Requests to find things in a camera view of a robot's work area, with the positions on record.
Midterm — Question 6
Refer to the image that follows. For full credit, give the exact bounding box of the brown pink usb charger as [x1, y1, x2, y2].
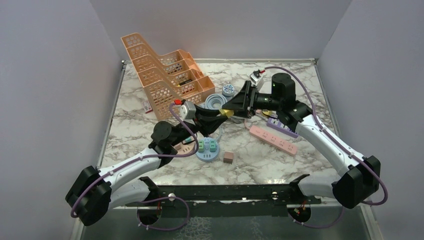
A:
[223, 151, 234, 164]

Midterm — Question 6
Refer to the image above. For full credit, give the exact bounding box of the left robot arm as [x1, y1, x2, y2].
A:
[65, 100, 228, 226]

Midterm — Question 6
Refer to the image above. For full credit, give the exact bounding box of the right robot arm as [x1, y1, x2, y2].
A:
[222, 73, 381, 209]

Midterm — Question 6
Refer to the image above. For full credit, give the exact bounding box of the blue round power socket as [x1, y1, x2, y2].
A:
[195, 137, 220, 163]

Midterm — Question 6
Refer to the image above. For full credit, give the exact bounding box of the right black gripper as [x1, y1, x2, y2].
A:
[222, 81, 282, 119]

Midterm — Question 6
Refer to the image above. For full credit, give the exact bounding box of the pink power strip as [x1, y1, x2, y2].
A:
[249, 125, 298, 156]

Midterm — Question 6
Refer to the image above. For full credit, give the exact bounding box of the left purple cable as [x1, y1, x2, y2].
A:
[70, 100, 200, 220]

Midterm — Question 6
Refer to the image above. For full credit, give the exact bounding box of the purple power strip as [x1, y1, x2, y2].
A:
[266, 118, 299, 139]

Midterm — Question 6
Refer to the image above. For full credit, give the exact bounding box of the purple cable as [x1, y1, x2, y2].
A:
[263, 66, 389, 207]
[70, 100, 200, 220]

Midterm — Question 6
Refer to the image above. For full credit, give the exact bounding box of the blue coiled cable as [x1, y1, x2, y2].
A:
[203, 93, 229, 111]

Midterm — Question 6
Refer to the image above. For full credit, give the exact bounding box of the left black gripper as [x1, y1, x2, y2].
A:
[169, 104, 228, 147]

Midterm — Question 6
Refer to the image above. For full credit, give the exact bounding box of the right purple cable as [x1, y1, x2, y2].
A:
[263, 66, 389, 207]

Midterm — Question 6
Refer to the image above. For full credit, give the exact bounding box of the orange plastic file organizer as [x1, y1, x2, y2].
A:
[121, 32, 216, 121]

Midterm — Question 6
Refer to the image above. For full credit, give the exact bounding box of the pink round power socket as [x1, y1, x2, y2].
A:
[174, 142, 196, 155]

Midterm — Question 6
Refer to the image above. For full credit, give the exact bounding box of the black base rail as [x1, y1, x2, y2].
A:
[125, 183, 322, 220]

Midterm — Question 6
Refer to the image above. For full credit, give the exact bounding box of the green usb charger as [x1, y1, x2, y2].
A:
[197, 140, 205, 153]

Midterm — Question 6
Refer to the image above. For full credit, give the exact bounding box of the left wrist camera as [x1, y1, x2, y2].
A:
[173, 99, 197, 120]

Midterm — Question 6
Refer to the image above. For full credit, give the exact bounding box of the red white small box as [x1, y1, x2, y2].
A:
[142, 100, 153, 114]

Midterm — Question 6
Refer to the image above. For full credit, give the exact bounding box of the yellow usb charger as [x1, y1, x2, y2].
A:
[219, 109, 234, 118]

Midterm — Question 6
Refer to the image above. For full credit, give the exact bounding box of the round blue patterned tin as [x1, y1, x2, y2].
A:
[221, 84, 236, 98]

